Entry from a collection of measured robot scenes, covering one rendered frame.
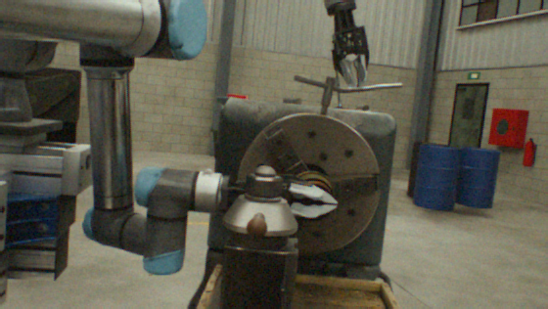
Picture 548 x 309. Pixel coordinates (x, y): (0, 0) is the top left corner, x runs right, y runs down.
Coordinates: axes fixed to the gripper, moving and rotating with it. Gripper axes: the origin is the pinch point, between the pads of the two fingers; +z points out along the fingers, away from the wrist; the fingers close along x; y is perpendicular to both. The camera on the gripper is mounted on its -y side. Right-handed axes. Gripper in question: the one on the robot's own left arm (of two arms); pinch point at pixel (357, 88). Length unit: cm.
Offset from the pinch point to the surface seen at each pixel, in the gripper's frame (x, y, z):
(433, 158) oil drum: 165, -581, 119
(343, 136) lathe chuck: -7.5, 17.0, 9.5
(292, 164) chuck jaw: -19.8, 22.9, 12.3
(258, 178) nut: -22, 76, 7
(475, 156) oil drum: 240, -636, 140
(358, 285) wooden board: -12.0, 25.4, 39.4
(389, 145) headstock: 4.6, 1.1, 15.6
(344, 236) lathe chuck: -12.1, 17.0, 31.1
